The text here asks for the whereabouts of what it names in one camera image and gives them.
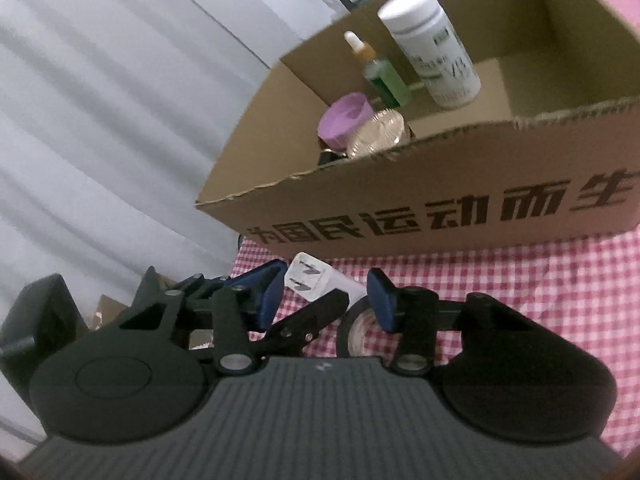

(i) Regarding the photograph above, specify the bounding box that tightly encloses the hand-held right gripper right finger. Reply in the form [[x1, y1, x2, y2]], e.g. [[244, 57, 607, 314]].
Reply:
[[367, 268, 536, 376]]

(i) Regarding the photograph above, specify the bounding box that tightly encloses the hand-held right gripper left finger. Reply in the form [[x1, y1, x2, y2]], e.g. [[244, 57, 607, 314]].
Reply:
[[117, 262, 288, 377]]

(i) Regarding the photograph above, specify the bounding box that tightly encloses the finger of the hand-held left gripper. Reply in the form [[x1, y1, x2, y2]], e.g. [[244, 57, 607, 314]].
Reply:
[[252, 292, 351, 356], [132, 260, 281, 306]]

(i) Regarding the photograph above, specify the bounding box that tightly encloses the white power adapter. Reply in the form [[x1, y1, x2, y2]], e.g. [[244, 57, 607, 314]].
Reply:
[[284, 252, 368, 306]]

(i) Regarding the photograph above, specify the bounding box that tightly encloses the black tape roll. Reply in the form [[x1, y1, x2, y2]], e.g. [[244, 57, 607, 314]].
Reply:
[[336, 297, 401, 358]]

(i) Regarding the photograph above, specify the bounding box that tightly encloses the brown cardboard box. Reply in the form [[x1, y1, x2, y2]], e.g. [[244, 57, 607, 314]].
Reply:
[[195, 0, 640, 261]]

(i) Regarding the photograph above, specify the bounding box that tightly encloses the green dropper bottle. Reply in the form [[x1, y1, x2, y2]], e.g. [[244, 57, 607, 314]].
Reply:
[[344, 31, 413, 110]]

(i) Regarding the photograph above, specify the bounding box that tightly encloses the white plastic bottle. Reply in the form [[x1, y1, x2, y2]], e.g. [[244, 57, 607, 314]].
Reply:
[[377, 0, 482, 108]]

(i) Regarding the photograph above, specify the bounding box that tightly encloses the brown cardboard piece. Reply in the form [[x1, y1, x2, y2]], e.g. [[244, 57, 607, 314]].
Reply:
[[90, 272, 173, 333]]

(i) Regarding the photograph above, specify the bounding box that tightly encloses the pink checked blanket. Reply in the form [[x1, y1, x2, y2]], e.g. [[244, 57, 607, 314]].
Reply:
[[235, 0, 640, 456]]

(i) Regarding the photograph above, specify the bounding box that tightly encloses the purple lidded jar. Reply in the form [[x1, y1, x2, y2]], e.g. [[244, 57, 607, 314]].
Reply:
[[316, 92, 375, 166]]

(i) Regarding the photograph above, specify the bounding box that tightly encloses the white curtain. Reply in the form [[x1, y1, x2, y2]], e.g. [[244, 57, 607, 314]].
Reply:
[[0, 0, 351, 461]]

